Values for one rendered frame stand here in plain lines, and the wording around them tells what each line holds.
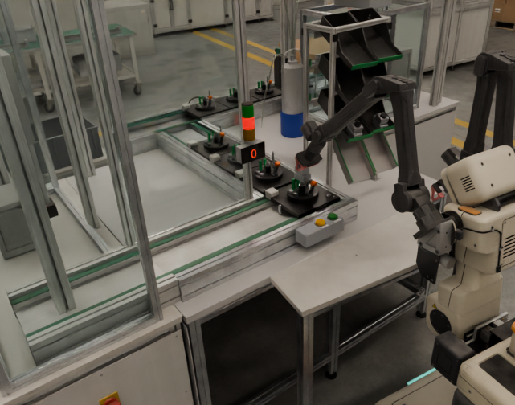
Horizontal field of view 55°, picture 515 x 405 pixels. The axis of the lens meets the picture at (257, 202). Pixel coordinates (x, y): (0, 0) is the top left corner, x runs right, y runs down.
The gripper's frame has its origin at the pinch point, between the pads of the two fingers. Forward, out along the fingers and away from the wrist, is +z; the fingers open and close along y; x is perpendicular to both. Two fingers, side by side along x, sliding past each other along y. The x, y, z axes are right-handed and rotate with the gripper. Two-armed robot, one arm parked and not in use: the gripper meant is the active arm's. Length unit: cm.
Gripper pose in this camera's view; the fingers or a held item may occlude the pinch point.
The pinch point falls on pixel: (301, 167)
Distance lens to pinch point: 216.5
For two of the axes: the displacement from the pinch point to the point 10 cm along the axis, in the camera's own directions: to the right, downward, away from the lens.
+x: 5.0, 8.1, -3.1
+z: -2.9, 4.9, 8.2
